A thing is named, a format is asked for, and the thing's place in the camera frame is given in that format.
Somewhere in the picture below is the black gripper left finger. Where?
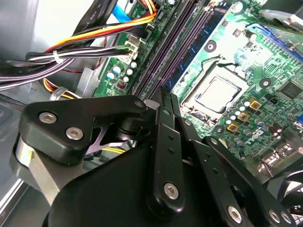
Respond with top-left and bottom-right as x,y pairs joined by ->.
14,87 -> 187,215

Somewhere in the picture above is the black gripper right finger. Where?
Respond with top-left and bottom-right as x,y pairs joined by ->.
170,94 -> 298,227

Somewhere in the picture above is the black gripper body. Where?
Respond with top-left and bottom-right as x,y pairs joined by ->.
42,141 -> 237,227

